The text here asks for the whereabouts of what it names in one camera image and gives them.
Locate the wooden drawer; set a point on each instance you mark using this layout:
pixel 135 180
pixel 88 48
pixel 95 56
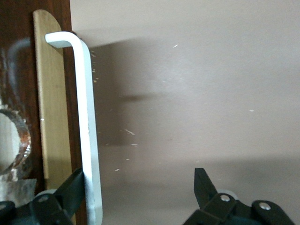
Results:
pixel 72 117

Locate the table cover sheet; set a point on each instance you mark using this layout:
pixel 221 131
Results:
pixel 187 93

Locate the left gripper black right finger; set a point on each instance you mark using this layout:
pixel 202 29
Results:
pixel 206 187

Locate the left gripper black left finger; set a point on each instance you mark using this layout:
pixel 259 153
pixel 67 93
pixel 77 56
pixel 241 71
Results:
pixel 68 192

